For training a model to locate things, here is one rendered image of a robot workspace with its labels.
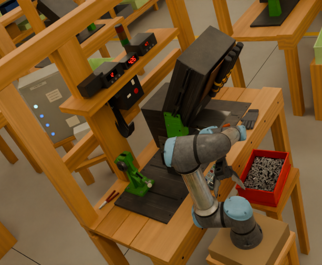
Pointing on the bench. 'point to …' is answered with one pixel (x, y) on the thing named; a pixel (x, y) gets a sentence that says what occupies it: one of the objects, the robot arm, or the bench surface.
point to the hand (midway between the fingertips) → (230, 194)
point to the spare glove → (250, 119)
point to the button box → (210, 177)
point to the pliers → (108, 199)
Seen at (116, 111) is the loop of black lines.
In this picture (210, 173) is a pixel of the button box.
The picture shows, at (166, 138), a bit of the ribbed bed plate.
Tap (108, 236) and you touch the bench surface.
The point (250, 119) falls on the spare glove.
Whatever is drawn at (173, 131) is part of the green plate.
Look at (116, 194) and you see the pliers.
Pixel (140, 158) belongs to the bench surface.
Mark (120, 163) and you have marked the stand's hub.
